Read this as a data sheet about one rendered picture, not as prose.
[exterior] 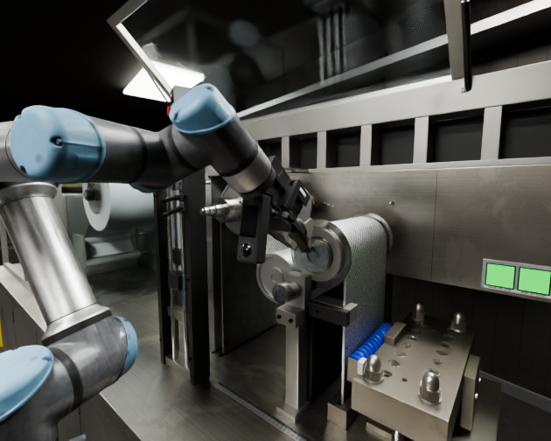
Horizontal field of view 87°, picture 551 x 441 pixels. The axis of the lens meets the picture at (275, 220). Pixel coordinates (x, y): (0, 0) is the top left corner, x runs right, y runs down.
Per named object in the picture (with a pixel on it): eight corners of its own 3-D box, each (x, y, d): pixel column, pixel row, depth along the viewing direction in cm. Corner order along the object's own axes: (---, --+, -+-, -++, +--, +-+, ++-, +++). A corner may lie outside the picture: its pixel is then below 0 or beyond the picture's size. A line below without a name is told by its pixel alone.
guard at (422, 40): (116, 24, 109) (117, 23, 109) (201, 130, 141) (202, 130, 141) (427, -235, 42) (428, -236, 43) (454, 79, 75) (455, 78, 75)
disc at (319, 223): (290, 281, 68) (290, 217, 66) (291, 280, 68) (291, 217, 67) (350, 295, 58) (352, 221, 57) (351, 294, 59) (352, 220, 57)
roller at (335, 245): (294, 276, 66) (294, 225, 65) (345, 255, 86) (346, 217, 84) (340, 286, 58) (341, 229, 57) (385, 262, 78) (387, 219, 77)
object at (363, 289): (341, 365, 61) (344, 278, 59) (381, 325, 79) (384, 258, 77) (344, 366, 61) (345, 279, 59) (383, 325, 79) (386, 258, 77)
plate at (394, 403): (351, 408, 56) (352, 379, 55) (409, 331, 87) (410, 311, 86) (446, 457, 46) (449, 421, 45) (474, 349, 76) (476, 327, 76)
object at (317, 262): (317, 281, 61) (293, 256, 64) (322, 278, 62) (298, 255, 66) (336, 254, 57) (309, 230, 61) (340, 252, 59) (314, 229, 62)
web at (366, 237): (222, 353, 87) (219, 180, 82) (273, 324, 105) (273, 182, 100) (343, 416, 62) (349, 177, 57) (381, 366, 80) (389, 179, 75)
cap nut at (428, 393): (414, 398, 50) (416, 374, 50) (421, 387, 53) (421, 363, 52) (439, 408, 48) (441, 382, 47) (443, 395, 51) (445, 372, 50)
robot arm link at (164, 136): (87, 144, 40) (143, 107, 36) (149, 154, 51) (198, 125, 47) (106, 198, 40) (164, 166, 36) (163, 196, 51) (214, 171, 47)
